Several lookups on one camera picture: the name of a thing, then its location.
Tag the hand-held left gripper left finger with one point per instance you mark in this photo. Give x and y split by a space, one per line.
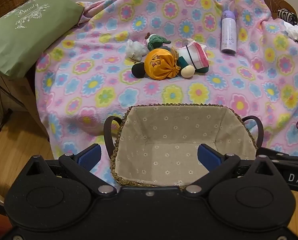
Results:
90 158

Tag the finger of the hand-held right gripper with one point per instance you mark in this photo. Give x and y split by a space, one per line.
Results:
281 155

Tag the green pillow with white print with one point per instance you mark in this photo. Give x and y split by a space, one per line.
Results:
26 37

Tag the orange satin pouch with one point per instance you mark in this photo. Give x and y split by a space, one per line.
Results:
157 63

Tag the white cloth with pink edge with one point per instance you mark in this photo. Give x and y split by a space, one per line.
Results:
192 55

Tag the woven basket with fabric lining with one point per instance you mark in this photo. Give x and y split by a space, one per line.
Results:
164 135

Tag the crumpled white tissue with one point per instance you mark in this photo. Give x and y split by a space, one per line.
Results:
293 31

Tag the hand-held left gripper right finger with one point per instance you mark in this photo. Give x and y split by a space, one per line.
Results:
209 156

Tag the pink floral fleece blanket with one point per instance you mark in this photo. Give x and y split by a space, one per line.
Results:
89 80

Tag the cream foam ball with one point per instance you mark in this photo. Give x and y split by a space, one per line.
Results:
188 72

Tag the beige tape roll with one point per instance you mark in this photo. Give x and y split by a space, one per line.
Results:
187 42

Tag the black foam ball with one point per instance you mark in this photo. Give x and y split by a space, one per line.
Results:
138 70

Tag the white tissue packet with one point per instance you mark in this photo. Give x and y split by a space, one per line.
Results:
135 50

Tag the green plush toy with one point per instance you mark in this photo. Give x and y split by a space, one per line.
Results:
156 40

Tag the black white striped pouch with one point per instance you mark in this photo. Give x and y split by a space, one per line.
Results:
286 15

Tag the purple white bottle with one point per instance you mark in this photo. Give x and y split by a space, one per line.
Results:
228 35

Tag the green tape roll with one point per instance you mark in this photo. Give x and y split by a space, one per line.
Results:
202 70

